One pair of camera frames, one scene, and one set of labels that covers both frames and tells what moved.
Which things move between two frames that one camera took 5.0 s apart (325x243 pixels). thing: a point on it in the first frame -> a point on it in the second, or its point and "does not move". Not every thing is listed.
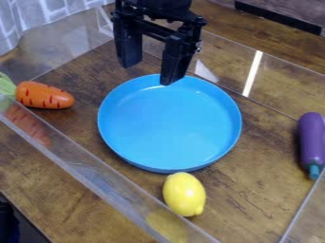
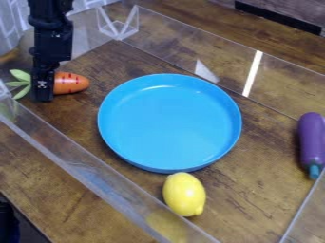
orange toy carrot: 34,94 -> 68,83
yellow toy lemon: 185,194 does not move
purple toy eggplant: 312,141 does not move
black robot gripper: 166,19 -> 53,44
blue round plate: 169,129 does not move
